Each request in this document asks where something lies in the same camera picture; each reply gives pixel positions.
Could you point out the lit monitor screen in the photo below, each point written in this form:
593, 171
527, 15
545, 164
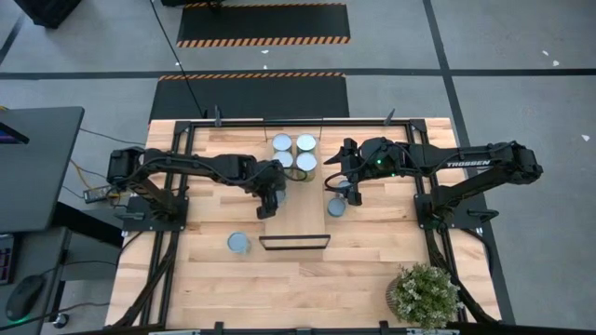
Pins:
11, 135

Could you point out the potted green plant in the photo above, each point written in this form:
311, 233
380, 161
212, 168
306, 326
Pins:
423, 295

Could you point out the dark grey desk top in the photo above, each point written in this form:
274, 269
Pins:
42, 172

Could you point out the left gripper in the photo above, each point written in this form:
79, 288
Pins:
267, 179

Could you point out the black computer mouse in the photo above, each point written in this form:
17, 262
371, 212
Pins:
24, 298

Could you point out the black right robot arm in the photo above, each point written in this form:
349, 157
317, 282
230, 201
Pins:
465, 163

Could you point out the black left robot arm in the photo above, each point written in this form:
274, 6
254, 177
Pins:
209, 165

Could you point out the black keyboard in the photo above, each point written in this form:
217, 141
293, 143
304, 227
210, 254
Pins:
5, 260

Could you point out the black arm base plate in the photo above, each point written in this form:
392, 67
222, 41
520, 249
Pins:
179, 223
458, 205

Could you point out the grey side desk surface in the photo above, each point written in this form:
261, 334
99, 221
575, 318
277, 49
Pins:
37, 251

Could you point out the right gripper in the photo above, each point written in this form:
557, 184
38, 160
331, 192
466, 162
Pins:
365, 160

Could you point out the black power adapter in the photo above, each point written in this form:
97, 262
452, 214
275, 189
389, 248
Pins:
98, 194

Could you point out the black aluminium table frame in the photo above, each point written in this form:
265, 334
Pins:
233, 123

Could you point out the black hazard-striped floor mat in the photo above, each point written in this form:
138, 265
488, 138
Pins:
251, 97
261, 21

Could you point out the black desk caster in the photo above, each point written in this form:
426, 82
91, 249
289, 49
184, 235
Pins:
61, 320

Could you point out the black frame clamp post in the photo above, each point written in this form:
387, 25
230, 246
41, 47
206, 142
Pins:
388, 117
217, 116

